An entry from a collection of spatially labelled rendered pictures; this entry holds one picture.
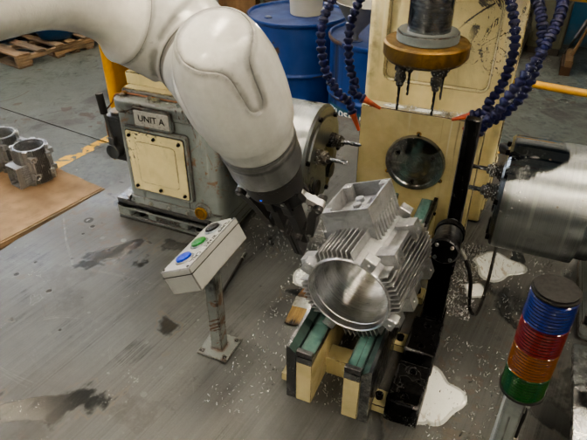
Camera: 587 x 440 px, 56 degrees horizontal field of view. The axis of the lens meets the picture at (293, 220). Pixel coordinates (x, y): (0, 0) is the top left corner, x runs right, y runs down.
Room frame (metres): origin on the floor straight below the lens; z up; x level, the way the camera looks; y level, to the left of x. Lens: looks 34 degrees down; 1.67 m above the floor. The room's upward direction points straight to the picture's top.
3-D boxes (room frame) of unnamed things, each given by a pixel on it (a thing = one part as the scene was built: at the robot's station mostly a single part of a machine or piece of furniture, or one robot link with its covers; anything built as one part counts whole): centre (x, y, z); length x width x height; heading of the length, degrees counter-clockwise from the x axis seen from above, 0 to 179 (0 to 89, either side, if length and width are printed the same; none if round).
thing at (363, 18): (2.79, -0.33, 0.93); 0.25 x 0.24 x 0.25; 149
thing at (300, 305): (0.97, -0.04, 0.80); 0.21 x 0.05 x 0.01; 161
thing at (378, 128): (1.28, -0.33, 0.97); 0.30 x 0.11 x 0.34; 67
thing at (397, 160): (1.22, -0.30, 1.02); 0.15 x 0.02 x 0.15; 67
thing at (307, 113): (1.27, 0.06, 1.04); 0.37 x 0.25 x 0.25; 67
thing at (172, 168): (1.37, 0.28, 0.99); 0.35 x 0.31 x 0.37; 67
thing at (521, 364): (0.52, -0.33, 1.10); 0.06 x 0.06 x 0.04
